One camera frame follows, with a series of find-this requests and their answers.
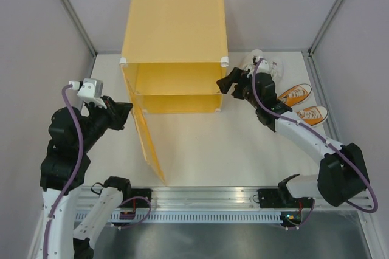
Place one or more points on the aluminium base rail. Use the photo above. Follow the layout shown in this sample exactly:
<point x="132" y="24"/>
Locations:
<point x="214" y="198"/>

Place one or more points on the white slotted cable duct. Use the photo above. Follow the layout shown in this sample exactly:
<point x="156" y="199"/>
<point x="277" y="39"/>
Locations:
<point x="158" y="216"/>

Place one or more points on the upper orange canvas sneaker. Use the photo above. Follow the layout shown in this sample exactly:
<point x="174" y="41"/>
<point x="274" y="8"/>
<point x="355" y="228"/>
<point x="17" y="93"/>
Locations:
<point x="296" y="94"/>

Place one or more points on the orange canvas sneaker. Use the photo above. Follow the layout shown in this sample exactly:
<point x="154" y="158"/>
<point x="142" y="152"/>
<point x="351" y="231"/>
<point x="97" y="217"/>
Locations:
<point x="296" y="94"/>
<point x="314" y="115"/>

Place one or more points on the yellow cabinet door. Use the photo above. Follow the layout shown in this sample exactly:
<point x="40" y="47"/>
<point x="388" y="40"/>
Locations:
<point x="149" y="151"/>

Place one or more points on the lower orange canvas sneaker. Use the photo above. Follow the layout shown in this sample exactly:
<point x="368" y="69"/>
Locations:
<point x="314" y="115"/>

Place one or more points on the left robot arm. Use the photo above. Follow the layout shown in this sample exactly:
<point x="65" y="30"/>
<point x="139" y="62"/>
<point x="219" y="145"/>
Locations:
<point x="63" y="171"/>

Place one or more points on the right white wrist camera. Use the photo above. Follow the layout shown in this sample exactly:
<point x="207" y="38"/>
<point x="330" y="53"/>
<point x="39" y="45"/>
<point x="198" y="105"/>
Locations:
<point x="262" y="66"/>

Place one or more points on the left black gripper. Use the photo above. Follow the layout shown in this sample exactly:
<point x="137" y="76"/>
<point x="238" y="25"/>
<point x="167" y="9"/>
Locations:
<point x="118" y="112"/>

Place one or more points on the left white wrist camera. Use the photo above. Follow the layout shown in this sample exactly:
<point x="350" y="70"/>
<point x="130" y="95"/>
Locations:
<point x="89" y="91"/>

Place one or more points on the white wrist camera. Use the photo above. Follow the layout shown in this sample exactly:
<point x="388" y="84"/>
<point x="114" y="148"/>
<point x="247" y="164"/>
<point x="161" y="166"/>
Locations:
<point x="89" y="91"/>
<point x="262" y="66"/>

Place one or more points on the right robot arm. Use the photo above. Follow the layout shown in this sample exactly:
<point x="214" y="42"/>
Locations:
<point x="342" y="173"/>

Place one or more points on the right aluminium frame post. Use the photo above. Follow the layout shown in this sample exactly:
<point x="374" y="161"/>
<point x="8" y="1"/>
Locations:
<point x="325" y="26"/>

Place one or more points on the yellow plastic shoe cabinet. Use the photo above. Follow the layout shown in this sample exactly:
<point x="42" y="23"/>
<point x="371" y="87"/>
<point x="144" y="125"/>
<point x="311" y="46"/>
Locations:
<point x="173" y="54"/>

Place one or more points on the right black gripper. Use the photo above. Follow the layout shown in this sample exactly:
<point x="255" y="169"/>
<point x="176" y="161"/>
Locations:
<point x="237" y="75"/>

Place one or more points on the white sneaker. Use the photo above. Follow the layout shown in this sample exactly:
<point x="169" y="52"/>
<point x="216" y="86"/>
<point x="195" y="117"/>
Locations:
<point x="276" y="68"/>
<point x="248" y="63"/>

